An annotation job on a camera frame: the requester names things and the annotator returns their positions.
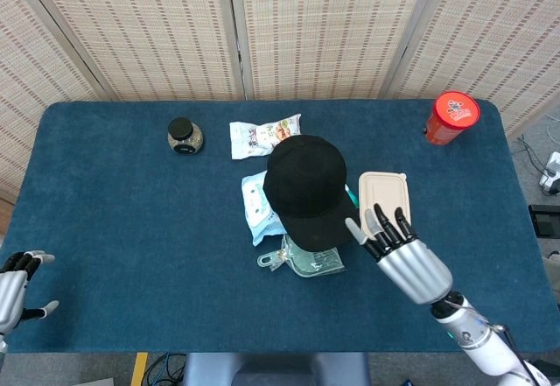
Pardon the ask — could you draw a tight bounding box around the beige lunch box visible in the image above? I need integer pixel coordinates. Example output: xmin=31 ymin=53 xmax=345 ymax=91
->
xmin=358 ymin=171 xmax=413 ymax=236

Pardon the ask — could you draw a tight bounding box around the black baseball cap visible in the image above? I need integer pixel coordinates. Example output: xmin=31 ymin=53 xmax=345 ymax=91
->
xmin=262 ymin=134 xmax=361 ymax=252

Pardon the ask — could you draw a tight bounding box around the blue table cover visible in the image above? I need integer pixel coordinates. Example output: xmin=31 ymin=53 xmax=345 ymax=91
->
xmin=0 ymin=99 xmax=560 ymax=355

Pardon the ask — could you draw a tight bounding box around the white snack bag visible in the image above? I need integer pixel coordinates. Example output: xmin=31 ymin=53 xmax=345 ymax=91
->
xmin=228 ymin=113 xmax=303 ymax=161

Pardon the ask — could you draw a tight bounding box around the red cylindrical canister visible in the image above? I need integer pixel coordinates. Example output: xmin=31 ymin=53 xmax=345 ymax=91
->
xmin=422 ymin=90 xmax=481 ymax=147

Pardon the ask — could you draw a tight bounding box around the blue black cable bundle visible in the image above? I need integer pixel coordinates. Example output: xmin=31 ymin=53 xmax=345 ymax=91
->
xmin=143 ymin=351 xmax=187 ymax=386

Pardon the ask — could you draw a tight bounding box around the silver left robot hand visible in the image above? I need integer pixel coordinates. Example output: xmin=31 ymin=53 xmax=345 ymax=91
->
xmin=0 ymin=249 xmax=60 ymax=334

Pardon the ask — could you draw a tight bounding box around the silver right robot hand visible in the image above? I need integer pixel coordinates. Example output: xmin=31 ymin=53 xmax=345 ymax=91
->
xmin=344 ymin=203 xmax=454 ymax=305

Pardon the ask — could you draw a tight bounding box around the white power strip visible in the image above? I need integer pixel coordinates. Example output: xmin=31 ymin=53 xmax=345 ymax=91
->
xmin=538 ymin=151 xmax=560 ymax=194

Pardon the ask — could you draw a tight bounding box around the black floor box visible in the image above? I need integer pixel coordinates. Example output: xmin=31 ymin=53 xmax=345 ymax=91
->
xmin=528 ymin=204 xmax=560 ymax=238

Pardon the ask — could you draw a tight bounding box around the light blue wet wipes pack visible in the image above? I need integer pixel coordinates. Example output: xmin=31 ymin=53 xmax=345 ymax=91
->
xmin=241 ymin=170 xmax=288 ymax=247

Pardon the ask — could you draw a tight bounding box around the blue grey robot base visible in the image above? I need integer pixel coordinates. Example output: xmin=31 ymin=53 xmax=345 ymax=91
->
xmin=182 ymin=352 xmax=371 ymax=386

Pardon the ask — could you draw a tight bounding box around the woven bamboo screen panel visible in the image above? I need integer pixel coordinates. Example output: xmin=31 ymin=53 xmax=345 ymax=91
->
xmin=409 ymin=0 xmax=560 ymax=133
xmin=25 ymin=0 xmax=240 ymax=102
xmin=0 ymin=0 xmax=100 ymax=203
xmin=238 ymin=0 xmax=432 ymax=101

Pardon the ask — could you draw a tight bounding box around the glass jar black lid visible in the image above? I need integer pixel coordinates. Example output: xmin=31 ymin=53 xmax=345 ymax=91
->
xmin=167 ymin=116 xmax=205 ymax=157

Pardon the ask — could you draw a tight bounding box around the grey floor cable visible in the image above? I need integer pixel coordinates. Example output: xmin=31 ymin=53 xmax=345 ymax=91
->
xmin=515 ymin=114 xmax=560 ymax=177

